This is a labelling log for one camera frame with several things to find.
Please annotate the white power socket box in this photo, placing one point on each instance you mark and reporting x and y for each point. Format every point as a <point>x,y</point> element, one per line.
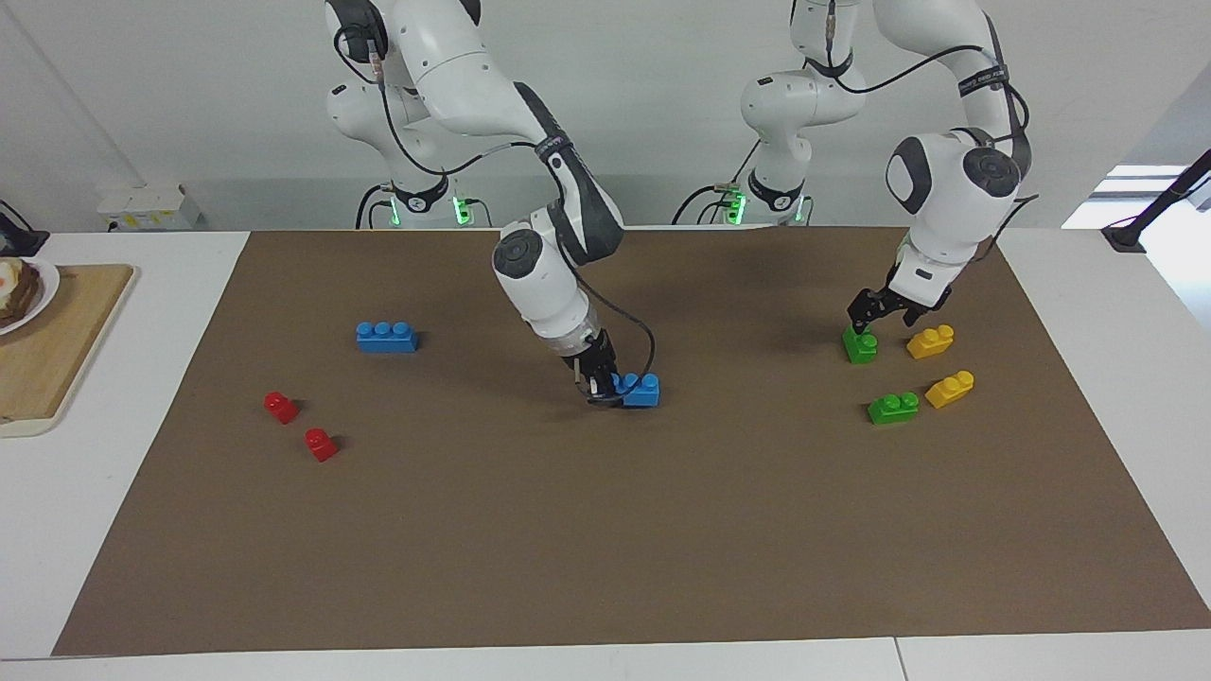
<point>142,208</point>

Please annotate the toasted bread with egg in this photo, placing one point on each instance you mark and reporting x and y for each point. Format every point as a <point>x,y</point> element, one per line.
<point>17,293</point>

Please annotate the black mounting stand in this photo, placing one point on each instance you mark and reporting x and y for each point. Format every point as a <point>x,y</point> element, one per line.
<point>1123,238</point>

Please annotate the black clamp device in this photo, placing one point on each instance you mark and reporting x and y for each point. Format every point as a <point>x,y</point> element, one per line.
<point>14,232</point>

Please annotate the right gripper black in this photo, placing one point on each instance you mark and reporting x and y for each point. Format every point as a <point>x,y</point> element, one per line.
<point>588,355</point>

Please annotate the brown paper table mat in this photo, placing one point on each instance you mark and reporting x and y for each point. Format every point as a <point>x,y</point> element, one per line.
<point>605,520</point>

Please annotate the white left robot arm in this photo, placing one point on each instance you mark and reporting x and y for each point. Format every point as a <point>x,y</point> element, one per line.
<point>951,236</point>

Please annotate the plain green two-stud block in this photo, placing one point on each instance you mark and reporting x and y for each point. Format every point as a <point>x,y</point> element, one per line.
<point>861,348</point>

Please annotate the blue three-stud toy block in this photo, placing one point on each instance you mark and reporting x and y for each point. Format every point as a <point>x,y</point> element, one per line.
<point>643,391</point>
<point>388,338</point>

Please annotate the yellow two-stud toy block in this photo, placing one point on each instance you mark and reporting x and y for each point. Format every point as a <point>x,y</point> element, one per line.
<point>930,341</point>
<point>950,389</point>

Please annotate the white plate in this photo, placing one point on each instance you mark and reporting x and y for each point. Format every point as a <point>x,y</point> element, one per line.
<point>49,284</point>

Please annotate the red single-stud toy block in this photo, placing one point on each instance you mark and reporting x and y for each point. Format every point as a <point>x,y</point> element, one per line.
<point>281,407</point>
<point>321,444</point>

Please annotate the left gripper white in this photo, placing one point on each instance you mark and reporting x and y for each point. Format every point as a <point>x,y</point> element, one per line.
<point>922,279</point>

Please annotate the wooden cutting board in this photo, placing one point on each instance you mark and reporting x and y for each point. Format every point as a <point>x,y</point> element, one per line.
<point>57,359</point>

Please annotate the green block with white stickers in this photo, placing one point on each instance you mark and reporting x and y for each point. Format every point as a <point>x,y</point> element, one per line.
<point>893,408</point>

